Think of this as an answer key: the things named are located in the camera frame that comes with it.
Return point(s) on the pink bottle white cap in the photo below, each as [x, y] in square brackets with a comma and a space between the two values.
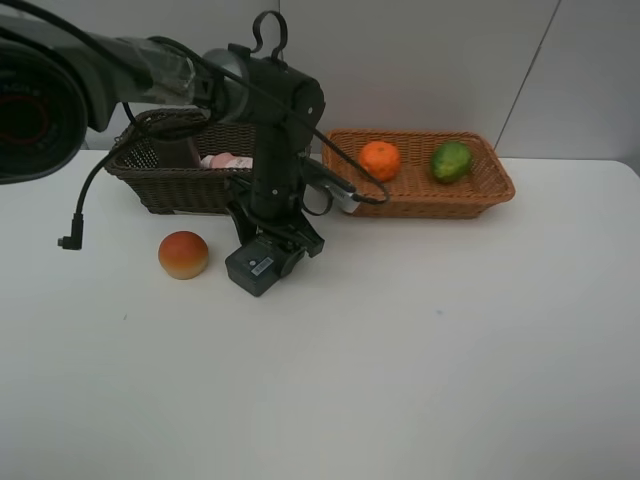
[226, 161]

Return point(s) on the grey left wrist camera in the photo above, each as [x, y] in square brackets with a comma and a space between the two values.
[324, 180]

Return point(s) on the dark grey rectangular bottle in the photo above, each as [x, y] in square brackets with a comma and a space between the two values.
[256, 266]

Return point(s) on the orange mandarin fruit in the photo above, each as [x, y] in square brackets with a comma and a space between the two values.
[380, 159]

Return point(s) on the dark brown wicker basket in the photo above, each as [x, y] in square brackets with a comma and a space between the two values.
[168, 191]

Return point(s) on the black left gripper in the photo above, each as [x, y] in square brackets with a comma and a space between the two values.
[293, 227]

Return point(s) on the red-yellow peach fruit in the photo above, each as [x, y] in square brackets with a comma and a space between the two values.
[183, 255]

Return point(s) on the green lime fruit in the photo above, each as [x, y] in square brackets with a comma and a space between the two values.
[450, 162]

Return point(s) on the translucent purple plastic cup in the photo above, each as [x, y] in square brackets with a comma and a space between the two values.
[176, 154]

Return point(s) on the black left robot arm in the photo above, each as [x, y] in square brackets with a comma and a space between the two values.
[59, 81]

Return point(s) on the light orange wicker basket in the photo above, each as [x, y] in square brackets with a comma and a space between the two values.
[414, 193]

